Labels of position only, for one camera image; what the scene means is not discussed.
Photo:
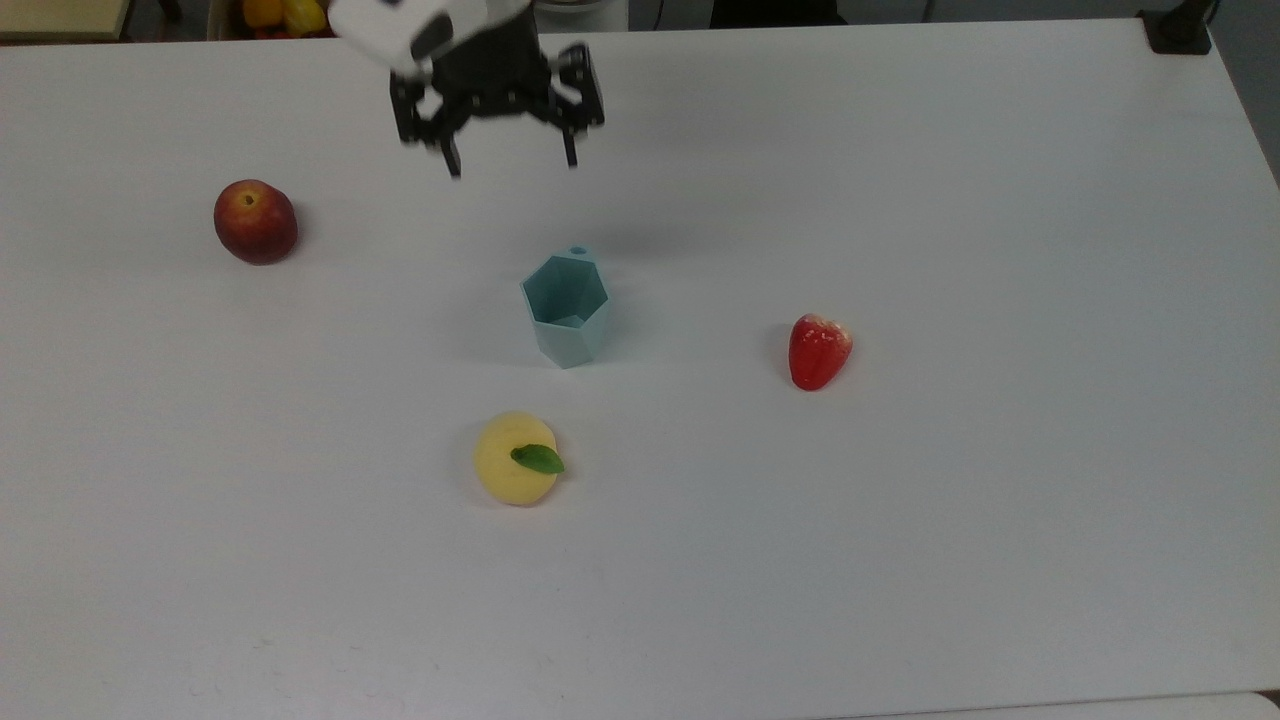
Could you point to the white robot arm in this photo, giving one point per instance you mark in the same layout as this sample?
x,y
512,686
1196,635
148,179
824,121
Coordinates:
x,y
400,28

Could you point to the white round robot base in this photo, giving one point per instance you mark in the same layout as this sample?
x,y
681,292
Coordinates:
x,y
585,12

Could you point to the black table clamp mount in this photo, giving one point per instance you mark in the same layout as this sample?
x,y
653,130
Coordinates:
x,y
1180,28

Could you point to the yellow bell pepper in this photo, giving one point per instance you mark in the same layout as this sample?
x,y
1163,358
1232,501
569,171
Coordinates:
x,y
290,14

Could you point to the yellow peach with green leaf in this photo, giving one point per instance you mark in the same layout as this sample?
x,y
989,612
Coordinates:
x,y
505,470

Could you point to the red strawberry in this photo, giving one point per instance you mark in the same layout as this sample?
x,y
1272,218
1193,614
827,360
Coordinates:
x,y
818,352

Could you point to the beige wooden side table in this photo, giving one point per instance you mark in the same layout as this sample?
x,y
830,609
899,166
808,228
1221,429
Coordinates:
x,y
60,15

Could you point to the teal hexagonal mug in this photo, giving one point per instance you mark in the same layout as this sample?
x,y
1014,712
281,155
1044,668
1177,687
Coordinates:
x,y
570,335

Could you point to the red apple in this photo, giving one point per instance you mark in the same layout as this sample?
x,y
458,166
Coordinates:
x,y
255,222

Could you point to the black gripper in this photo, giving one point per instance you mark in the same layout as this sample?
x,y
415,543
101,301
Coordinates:
x,y
490,70

